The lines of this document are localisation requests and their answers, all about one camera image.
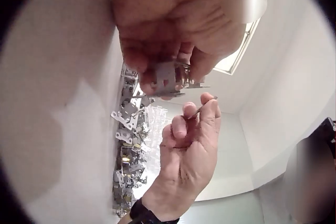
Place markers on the person's right hand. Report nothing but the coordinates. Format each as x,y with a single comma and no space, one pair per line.
183,161

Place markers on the person's right middle finger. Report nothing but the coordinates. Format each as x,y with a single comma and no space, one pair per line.
178,126

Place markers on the person's right index finger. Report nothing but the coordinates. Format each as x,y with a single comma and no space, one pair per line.
189,109

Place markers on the pile of metal hinge parts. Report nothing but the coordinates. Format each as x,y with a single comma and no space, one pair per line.
128,140

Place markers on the black wrist band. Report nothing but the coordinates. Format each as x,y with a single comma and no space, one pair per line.
147,212

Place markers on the thin metal pin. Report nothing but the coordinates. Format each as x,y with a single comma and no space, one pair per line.
200,108

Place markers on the person's right fingers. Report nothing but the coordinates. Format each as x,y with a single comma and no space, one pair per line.
166,136

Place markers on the window with white frame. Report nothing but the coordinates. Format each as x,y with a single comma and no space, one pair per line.
235,58

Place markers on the person's left thumb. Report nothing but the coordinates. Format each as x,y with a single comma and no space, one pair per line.
203,63

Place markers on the person's left hand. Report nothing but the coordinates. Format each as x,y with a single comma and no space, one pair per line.
168,14

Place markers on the stack of metal hinge plates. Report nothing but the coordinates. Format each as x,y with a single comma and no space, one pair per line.
166,78

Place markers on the person's left fingers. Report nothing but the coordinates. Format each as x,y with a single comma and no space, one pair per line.
141,58

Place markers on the person's right thumb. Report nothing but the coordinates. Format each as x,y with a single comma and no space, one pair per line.
211,108

